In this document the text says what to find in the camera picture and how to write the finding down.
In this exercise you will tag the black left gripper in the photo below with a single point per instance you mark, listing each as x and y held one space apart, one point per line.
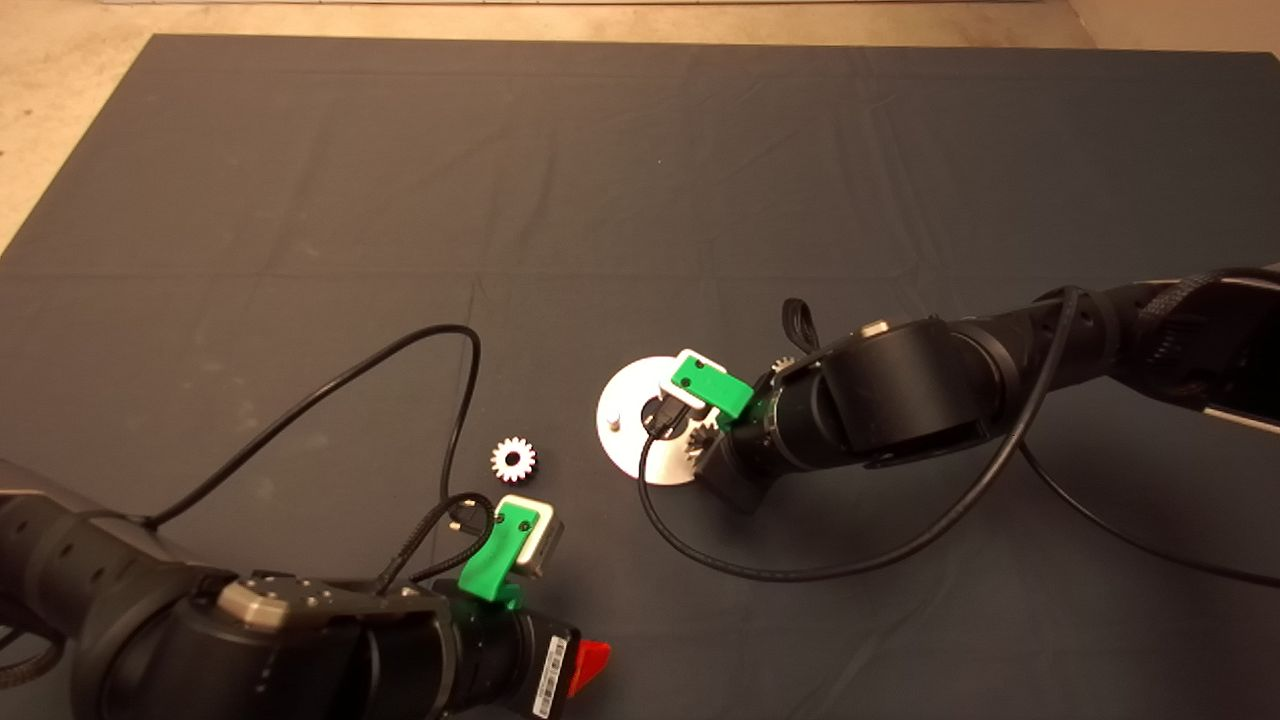
500 660

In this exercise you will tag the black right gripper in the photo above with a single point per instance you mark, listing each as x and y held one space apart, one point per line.
750 460

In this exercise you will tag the steel planetary gear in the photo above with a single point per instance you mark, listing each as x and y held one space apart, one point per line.
504 455
700 440
783 366

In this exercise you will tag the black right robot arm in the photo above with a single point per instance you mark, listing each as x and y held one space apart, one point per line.
900 390

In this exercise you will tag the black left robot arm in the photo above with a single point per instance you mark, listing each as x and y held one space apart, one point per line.
150 620

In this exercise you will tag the round metal carrier plate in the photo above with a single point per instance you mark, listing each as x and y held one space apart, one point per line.
625 450

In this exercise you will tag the dark grey table cloth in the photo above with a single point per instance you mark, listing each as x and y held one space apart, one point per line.
640 200

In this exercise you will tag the green right camera mount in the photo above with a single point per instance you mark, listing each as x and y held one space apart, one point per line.
712 385

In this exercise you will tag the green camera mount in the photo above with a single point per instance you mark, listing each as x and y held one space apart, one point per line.
712 385
490 570

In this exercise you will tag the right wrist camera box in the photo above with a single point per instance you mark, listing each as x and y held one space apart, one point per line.
695 355

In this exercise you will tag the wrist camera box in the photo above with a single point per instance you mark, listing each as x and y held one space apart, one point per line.
540 545
695 355

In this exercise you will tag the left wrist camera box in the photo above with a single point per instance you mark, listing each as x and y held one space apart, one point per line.
540 545

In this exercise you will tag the green left camera mount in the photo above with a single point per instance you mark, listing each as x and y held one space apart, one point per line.
490 570

